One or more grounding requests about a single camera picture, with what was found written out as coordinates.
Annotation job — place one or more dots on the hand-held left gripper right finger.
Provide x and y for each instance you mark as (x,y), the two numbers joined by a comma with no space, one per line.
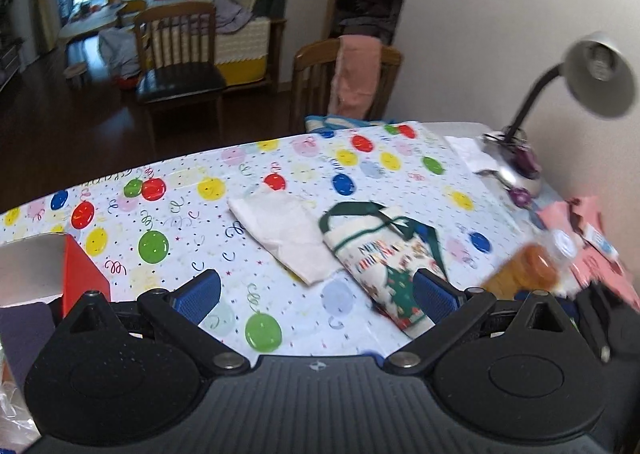
(434,296)

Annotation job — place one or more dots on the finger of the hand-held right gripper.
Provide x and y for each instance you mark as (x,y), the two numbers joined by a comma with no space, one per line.
(592,319)

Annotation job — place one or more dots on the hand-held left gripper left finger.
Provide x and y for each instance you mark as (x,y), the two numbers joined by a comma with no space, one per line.
(197,296)

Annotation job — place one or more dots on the printed cloth tote bag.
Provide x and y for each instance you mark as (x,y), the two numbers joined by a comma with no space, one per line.
(380,254)

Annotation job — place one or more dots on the orange red drink bottle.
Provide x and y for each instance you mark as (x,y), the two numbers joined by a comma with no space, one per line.
(525,269)

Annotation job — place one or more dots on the pink plastic bag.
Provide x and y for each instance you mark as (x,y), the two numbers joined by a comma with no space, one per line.
(615,269)

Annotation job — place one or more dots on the white ointment tube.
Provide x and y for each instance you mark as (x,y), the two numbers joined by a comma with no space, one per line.
(600,239)

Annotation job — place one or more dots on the white tissue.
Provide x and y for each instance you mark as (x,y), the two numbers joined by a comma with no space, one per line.
(290,234)

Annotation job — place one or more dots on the balloon print tablecloth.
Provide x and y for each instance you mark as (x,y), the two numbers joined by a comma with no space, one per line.
(190,184)

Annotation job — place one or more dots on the red box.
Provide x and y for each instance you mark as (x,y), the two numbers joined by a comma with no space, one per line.
(82,274)

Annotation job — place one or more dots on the small purple toy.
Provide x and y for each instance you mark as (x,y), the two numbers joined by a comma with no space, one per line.
(520,196)

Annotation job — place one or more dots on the white paper sheet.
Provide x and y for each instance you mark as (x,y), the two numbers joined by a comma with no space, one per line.
(470,151)

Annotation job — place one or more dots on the large purple toy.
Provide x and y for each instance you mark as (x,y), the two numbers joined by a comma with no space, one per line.
(527,161)

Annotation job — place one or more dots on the striped seat cushion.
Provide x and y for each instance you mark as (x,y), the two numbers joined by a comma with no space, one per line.
(340,123)

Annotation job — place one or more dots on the clear plastic bag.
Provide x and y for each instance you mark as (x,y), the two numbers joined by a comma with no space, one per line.
(15,399)

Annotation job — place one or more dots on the pink towel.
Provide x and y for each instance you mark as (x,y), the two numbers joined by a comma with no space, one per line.
(355,76)

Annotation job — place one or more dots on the grey desk lamp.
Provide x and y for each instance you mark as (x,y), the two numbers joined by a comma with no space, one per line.
(590,73)

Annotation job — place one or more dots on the wooden chair with towel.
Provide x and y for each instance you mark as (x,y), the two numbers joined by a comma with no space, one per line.
(312,78)

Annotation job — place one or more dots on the sofa with cream cover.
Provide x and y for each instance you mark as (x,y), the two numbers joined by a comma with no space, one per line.
(245,33)

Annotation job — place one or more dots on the round wooden coffee table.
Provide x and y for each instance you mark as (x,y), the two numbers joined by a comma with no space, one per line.
(85,23)

